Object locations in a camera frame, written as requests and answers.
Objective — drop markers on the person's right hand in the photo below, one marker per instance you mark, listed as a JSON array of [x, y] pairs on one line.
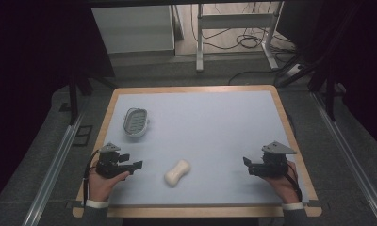
[[282, 186]]

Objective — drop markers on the white power strip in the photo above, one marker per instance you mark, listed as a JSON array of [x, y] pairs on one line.
[[294, 70]]

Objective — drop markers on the person's left hand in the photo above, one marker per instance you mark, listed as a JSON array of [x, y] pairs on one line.
[[99, 186]]

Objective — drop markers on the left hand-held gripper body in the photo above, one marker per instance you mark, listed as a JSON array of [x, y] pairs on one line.
[[108, 163]]

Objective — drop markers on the aluminium rail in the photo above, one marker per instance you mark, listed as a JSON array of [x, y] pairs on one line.
[[350, 157], [53, 171]]

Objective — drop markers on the white desk frame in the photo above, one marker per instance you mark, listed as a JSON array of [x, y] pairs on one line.
[[233, 20]]

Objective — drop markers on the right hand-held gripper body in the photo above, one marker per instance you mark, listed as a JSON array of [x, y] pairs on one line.
[[274, 164]]

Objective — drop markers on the white soap bar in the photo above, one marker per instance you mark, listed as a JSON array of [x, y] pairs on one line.
[[177, 173]]

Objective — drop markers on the black metal stand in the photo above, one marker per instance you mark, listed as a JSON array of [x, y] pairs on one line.
[[329, 97], [73, 100]]

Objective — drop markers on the white cabinet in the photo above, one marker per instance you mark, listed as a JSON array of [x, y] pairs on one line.
[[136, 28]]

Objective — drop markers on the black floor plate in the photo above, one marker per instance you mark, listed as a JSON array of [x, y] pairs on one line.
[[83, 135]]

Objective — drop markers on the light blue table mat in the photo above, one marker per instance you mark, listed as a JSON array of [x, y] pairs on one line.
[[202, 135]]

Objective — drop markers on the grey oval soap dish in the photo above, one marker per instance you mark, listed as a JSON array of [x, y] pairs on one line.
[[135, 122]]

